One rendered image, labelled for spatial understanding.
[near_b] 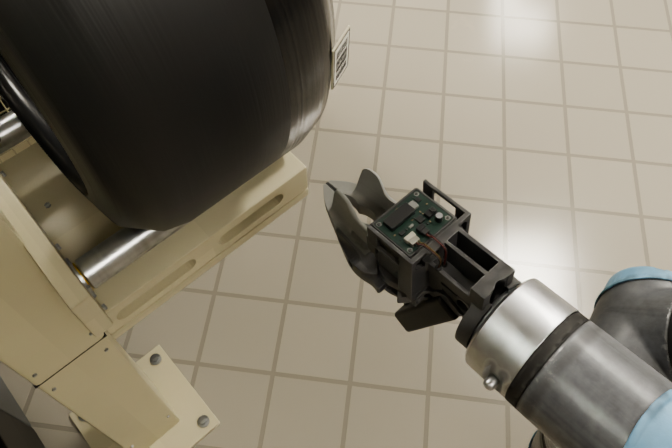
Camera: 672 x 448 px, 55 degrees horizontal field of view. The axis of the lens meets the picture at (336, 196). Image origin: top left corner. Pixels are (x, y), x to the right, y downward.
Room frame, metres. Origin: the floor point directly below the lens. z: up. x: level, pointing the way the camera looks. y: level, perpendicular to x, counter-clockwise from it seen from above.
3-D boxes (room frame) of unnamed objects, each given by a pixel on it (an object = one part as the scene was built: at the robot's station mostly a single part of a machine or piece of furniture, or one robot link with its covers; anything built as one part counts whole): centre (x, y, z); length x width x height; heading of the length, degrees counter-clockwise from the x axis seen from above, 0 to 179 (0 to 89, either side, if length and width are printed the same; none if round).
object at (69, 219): (0.56, 0.30, 0.80); 0.37 x 0.36 x 0.02; 42
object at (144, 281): (0.46, 0.21, 0.83); 0.36 x 0.09 x 0.06; 132
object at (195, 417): (0.38, 0.47, 0.01); 0.27 x 0.27 x 0.02; 42
